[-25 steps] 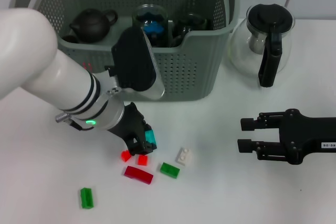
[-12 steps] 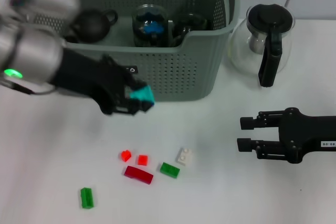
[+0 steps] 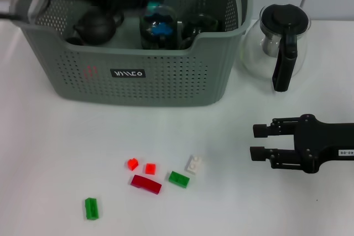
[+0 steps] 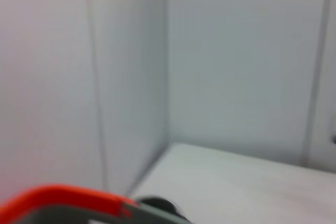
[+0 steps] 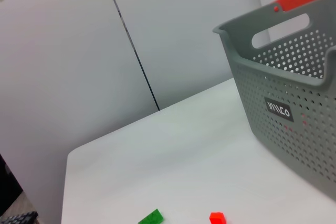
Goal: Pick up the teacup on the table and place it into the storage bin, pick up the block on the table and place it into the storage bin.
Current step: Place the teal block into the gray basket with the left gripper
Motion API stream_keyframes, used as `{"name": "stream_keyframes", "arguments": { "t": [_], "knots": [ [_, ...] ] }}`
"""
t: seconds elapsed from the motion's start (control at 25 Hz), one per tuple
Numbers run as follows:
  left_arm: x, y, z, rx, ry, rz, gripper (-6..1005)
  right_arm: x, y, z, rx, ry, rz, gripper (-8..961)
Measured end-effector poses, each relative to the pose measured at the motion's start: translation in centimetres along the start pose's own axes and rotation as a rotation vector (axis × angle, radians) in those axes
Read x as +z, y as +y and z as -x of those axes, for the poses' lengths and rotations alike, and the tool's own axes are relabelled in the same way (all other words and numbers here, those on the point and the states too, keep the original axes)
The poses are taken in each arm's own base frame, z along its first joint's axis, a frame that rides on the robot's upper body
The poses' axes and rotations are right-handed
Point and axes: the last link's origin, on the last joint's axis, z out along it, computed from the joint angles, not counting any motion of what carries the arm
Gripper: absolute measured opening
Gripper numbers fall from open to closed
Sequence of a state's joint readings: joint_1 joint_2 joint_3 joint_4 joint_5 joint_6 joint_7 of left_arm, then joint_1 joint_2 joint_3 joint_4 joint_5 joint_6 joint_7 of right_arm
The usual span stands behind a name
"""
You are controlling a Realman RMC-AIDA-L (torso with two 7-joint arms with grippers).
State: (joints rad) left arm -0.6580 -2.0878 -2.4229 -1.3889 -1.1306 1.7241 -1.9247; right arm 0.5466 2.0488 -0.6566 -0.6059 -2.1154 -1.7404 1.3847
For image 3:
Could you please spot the small red square block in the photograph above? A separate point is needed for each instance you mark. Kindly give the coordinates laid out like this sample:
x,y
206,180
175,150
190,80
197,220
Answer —
x,y
150,169

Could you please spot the white two-stud block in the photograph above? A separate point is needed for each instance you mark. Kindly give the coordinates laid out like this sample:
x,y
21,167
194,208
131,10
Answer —
x,y
193,165

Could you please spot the green rectangular block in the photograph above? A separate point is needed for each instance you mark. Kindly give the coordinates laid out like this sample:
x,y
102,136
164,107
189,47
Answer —
x,y
179,179
91,209

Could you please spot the blue square block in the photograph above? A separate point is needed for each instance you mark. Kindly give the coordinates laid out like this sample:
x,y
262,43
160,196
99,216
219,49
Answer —
x,y
161,29

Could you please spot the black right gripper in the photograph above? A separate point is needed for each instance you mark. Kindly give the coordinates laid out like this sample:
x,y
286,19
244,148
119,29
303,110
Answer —
x,y
320,139

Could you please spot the dark clay teapot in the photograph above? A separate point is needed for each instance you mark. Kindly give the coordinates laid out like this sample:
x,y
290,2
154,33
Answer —
x,y
95,27

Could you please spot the small red peaked block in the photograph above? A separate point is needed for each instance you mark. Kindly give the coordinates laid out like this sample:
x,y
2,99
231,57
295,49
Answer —
x,y
132,164

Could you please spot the dark red long block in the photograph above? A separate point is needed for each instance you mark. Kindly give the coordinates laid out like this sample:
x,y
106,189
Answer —
x,y
146,184

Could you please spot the grey perforated plastic storage bin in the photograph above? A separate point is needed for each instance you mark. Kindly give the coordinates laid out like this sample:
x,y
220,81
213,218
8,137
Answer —
x,y
166,81

